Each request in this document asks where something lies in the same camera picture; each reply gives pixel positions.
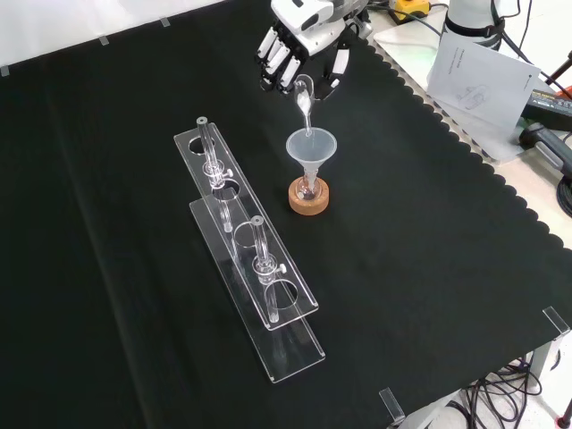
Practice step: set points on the small glass round-bottom flask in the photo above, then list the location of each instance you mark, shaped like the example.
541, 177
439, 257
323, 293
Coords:
308, 190

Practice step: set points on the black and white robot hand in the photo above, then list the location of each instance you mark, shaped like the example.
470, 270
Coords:
308, 27

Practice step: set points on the black cloth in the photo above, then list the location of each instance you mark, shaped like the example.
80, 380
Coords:
402, 268

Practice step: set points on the yellow stop button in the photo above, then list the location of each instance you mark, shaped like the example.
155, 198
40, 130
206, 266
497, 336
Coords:
411, 5

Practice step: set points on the clear glass weighing funnel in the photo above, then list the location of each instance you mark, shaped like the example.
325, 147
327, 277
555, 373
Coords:
303, 105

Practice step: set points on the clear cloth clip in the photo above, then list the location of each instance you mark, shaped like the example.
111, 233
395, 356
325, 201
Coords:
103, 41
392, 404
165, 22
556, 322
4, 71

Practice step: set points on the translucent plastic funnel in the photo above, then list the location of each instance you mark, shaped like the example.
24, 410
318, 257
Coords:
313, 147

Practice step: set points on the white paper booklet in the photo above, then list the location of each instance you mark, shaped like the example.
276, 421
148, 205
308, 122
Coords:
482, 76

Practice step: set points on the pale board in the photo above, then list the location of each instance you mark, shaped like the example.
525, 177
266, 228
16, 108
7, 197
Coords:
491, 139

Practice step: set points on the clear acrylic funnel stand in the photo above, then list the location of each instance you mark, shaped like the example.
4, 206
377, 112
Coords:
290, 357

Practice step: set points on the black power adapter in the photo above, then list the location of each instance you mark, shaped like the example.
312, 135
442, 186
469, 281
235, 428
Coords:
552, 105

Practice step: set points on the black tripod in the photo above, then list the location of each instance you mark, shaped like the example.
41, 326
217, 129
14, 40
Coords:
561, 71

